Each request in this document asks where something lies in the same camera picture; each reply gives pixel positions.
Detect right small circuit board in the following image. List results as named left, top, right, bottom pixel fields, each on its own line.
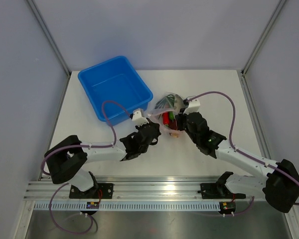
left=222, top=202, right=236, bottom=210

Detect blue plastic bin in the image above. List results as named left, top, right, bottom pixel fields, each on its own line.
left=78, top=56, right=153, bottom=126

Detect small circuit board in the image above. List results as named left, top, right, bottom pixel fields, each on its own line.
left=222, top=202, right=236, bottom=210
left=86, top=202, right=100, bottom=210

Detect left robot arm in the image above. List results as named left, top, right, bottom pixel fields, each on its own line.
left=43, top=120, right=161, bottom=199

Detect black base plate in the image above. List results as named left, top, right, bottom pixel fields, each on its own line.
left=69, top=183, right=114, bottom=199
left=197, top=183, right=236, bottom=200

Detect clear zip top bag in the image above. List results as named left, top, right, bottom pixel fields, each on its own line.
left=148, top=93, right=184, bottom=138

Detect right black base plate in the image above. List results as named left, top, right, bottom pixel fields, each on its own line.
left=197, top=183, right=236, bottom=200

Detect left small circuit board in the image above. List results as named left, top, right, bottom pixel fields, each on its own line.
left=86, top=202, right=100, bottom=210

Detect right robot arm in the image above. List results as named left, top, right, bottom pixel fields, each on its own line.
left=175, top=112, right=299, bottom=213

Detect green toy scallion strands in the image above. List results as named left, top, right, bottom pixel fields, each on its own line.
left=155, top=94, right=175, bottom=109

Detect white slotted cable duct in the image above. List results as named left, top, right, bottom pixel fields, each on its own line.
left=34, top=201, right=220, bottom=212

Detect red toy chili pepper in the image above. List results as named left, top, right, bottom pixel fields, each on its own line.
left=162, top=112, right=170, bottom=126

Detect right aluminium frame post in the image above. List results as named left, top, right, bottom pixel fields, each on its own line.
left=241, top=0, right=288, bottom=77

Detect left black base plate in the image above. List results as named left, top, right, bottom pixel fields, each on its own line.
left=69, top=183, right=114, bottom=199

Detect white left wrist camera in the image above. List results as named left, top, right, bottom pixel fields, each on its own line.
left=132, top=109, right=149, bottom=126

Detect aluminium mounting rail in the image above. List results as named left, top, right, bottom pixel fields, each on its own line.
left=23, top=175, right=295, bottom=201

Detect left aluminium frame post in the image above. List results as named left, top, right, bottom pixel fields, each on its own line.
left=25, top=0, right=71, bottom=78

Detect aluminium frame post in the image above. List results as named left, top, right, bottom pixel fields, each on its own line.
left=25, top=0, right=71, bottom=78
left=241, top=0, right=288, bottom=77

